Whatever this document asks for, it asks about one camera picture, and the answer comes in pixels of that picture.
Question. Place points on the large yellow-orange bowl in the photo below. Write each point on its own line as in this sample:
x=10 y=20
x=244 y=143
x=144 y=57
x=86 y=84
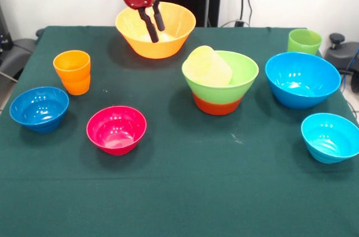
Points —
x=168 y=46

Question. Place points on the yellow cup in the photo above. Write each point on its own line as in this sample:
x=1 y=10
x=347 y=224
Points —
x=207 y=66

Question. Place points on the orange cup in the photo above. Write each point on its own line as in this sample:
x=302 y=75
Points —
x=73 y=77

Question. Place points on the red-orange bowl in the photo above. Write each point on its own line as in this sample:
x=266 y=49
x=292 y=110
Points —
x=217 y=108

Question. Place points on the green bowl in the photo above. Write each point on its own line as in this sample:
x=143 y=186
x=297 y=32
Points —
x=241 y=91

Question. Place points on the pink bowl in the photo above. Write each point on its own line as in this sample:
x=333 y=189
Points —
x=116 y=141

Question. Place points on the grey chair base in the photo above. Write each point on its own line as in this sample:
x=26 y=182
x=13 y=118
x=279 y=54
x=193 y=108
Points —
x=16 y=52

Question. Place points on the small dark blue bowl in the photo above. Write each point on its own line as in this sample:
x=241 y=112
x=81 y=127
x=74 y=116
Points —
x=39 y=116

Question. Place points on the green cup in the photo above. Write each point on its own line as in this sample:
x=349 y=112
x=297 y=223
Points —
x=304 y=45

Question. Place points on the dark green tablecloth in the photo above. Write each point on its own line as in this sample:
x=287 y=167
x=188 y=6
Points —
x=179 y=178

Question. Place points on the large blue bowl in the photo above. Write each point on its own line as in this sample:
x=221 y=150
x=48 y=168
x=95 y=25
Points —
x=303 y=94

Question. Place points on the black chair base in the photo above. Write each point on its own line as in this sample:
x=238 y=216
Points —
x=340 y=55

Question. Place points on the small light blue bowl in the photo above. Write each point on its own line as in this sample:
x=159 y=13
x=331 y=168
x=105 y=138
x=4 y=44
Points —
x=328 y=147

